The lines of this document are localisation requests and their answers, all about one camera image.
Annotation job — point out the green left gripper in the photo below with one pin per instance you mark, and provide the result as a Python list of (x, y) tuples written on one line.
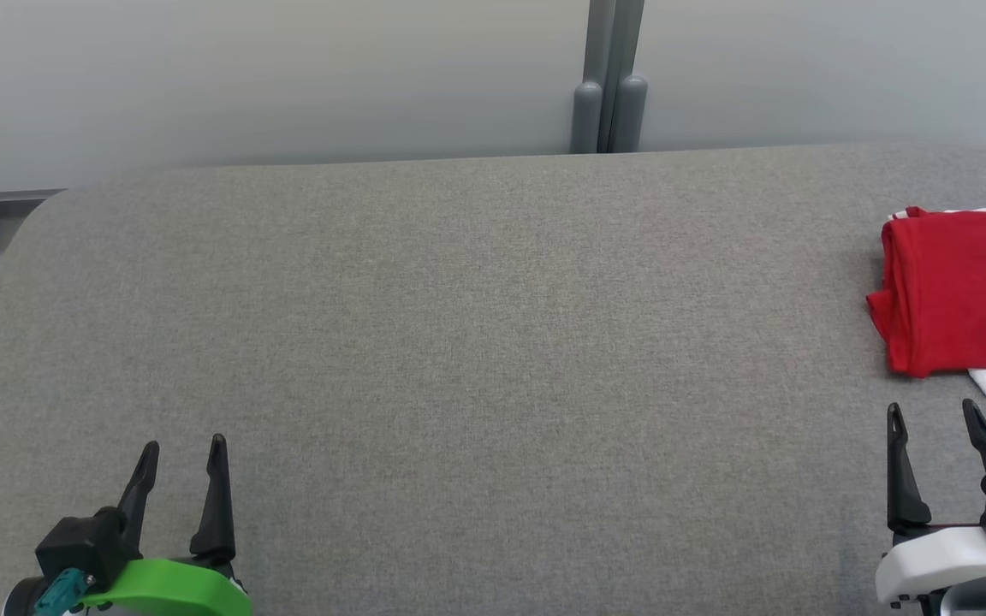
[(168, 590)]

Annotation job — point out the grey upholstered sofa cushion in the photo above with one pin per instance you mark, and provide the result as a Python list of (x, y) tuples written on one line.
[(493, 385)]

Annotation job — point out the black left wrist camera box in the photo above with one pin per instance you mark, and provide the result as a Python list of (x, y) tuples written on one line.
[(82, 539)]

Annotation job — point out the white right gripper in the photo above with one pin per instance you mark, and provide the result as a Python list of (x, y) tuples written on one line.
[(938, 556)]

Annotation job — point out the grey partition post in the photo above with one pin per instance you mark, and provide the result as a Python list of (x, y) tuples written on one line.
[(608, 77)]

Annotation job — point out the red and white basketball jersey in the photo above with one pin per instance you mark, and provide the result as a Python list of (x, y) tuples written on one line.
[(964, 291)]

